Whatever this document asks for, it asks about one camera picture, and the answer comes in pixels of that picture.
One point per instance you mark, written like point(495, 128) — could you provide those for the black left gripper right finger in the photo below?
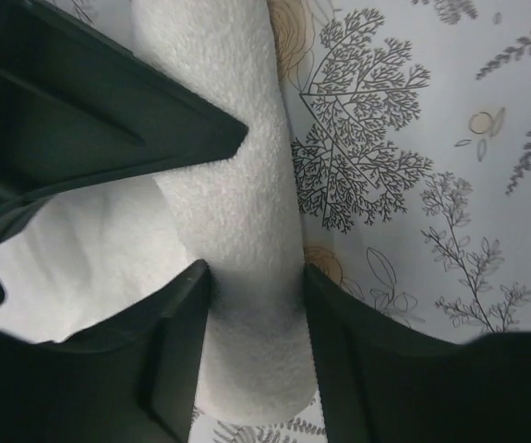
point(380, 381)

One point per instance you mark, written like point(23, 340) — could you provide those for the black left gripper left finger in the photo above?
point(130, 378)

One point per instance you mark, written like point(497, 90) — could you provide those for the white towel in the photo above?
point(92, 252)

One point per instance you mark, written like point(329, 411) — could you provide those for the floral patterned table mat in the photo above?
point(411, 142)

